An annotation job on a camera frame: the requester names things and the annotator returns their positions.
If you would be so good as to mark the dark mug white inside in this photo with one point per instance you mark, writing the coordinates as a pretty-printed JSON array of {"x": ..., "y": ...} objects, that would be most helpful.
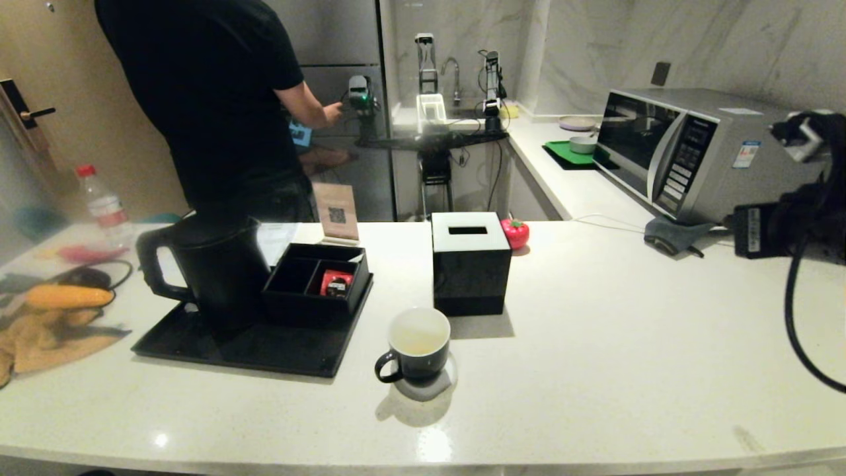
[{"x": 420, "y": 363}]

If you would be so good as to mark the red tomato shaped ornament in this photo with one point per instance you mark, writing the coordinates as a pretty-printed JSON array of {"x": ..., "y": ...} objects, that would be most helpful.
[{"x": 515, "y": 233}]

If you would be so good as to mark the small grey bowl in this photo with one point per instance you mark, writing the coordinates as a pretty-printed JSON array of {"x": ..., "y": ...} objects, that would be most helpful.
[{"x": 582, "y": 145}]

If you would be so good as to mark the plastic bottle red cap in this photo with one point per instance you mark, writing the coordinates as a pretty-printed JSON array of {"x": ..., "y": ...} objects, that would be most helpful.
[{"x": 102, "y": 205}]

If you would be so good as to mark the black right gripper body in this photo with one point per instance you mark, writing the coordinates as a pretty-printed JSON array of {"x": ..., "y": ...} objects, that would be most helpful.
[{"x": 760, "y": 230}]

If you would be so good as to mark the white paper sachet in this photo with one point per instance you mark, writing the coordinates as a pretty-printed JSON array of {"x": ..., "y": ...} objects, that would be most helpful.
[{"x": 355, "y": 256}]

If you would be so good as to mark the chrome sink faucet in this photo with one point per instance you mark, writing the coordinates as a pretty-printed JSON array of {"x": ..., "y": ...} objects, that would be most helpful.
[{"x": 456, "y": 79}]

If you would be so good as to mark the grey refrigerator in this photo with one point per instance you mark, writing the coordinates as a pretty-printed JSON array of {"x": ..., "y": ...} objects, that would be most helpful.
[{"x": 344, "y": 33}]

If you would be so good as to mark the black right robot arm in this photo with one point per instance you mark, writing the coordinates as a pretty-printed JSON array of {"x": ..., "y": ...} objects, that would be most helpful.
[{"x": 823, "y": 205}]

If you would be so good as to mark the silver microwave oven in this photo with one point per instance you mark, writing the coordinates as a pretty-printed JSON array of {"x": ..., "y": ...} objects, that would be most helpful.
[{"x": 727, "y": 165}]

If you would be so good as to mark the yellow cloth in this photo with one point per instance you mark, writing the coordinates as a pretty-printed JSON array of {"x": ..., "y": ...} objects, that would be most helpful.
[{"x": 46, "y": 344}]

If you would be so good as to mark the black electric kettle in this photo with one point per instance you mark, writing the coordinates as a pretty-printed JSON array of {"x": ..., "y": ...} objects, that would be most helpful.
[{"x": 218, "y": 271}]

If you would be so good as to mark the green tray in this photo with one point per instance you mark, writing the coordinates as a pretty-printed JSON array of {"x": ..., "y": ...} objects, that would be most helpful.
[{"x": 562, "y": 153}]

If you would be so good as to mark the person in black shirt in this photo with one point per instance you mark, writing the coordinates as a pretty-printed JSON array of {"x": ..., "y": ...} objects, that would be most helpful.
[{"x": 211, "y": 99}]

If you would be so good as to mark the black serving tray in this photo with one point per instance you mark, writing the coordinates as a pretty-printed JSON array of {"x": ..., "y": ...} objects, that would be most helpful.
[{"x": 264, "y": 350}]

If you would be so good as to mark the red chili pepper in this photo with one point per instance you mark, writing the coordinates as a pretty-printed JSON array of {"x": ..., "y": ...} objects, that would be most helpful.
[{"x": 82, "y": 254}]

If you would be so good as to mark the white round coaster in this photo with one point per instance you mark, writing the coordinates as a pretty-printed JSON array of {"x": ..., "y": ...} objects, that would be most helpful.
[{"x": 433, "y": 394}]

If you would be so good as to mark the white dish rack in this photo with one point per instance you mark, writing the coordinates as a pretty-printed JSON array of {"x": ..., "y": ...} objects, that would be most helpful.
[{"x": 431, "y": 112}]

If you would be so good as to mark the yellow sponge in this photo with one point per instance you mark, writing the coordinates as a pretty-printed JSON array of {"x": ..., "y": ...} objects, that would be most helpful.
[{"x": 510, "y": 111}]

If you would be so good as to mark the brown QR code sign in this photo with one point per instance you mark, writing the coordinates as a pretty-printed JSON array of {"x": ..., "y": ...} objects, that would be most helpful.
[{"x": 336, "y": 211}]

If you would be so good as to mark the red sachet packet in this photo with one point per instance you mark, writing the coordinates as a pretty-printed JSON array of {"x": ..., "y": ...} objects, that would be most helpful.
[{"x": 336, "y": 283}]

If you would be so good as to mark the black mounting bar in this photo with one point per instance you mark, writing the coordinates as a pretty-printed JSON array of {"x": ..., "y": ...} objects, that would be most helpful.
[{"x": 429, "y": 140}]

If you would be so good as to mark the grey folded cloth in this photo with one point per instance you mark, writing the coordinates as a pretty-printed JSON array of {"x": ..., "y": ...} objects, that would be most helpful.
[{"x": 674, "y": 235}]

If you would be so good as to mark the white paper sheet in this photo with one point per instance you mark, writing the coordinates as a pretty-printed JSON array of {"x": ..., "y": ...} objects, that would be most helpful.
[{"x": 277, "y": 241}]

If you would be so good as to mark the black tissue box white lid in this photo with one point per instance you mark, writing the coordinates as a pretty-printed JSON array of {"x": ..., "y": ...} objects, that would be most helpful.
[{"x": 469, "y": 277}]

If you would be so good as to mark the black stand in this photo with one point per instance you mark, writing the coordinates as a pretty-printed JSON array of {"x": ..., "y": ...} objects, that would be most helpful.
[{"x": 436, "y": 174}]

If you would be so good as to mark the pale pink plate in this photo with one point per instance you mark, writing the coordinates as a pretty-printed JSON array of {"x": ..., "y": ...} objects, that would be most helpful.
[{"x": 576, "y": 123}]

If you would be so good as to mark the black compartment box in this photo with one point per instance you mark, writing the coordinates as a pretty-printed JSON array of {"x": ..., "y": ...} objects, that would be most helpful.
[{"x": 291, "y": 301}]

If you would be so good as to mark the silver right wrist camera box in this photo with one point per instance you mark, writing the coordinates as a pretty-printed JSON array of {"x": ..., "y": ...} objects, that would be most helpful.
[{"x": 803, "y": 139}]

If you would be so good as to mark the open laptop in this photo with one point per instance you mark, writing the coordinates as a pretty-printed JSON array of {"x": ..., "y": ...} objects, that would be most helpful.
[{"x": 302, "y": 133}]

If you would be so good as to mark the person's right forearm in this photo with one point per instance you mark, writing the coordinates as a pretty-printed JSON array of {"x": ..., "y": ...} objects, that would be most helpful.
[{"x": 304, "y": 106}]

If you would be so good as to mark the yellow corn cob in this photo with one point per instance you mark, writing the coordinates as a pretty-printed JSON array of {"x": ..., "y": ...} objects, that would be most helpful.
[{"x": 69, "y": 297}]

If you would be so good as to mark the black wall socket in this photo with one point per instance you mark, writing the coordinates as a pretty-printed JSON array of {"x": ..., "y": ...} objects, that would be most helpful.
[{"x": 659, "y": 74}]

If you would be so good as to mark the person's right hand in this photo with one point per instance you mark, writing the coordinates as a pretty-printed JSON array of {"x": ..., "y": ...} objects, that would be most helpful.
[{"x": 334, "y": 114}]

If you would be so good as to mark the black computer mouse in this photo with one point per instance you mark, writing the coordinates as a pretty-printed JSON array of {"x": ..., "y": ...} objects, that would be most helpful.
[{"x": 82, "y": 277}]

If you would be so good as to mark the teal object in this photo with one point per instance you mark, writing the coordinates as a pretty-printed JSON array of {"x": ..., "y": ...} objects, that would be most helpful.
[{"x": 33, "y": 221}]

